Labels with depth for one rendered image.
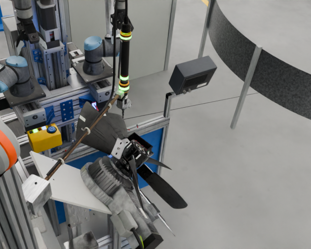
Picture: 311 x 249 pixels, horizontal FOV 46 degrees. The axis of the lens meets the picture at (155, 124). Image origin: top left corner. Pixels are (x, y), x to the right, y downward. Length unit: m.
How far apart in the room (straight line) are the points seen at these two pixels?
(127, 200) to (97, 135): 0.32
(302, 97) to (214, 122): 0.99
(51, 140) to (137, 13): 2.03
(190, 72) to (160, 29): 1.79
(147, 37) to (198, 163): 1.47
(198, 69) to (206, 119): 1.55
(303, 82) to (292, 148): 0.89
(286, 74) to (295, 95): 0.19
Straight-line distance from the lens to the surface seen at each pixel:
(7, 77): 2.23
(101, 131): 1.67
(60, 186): 1.55
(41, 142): 2.06
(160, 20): 3.96
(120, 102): 1.60
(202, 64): 2.35
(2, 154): 0.88
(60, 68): 2.53
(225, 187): 3.27
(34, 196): 1.20
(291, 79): 3.20
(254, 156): 3.60
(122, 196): 1.72
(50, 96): 2.51
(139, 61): 4.09
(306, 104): 3.26
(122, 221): 1.63
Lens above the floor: 2.55
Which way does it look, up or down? 44 degrees down
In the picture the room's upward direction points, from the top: 7 degrees clockwise
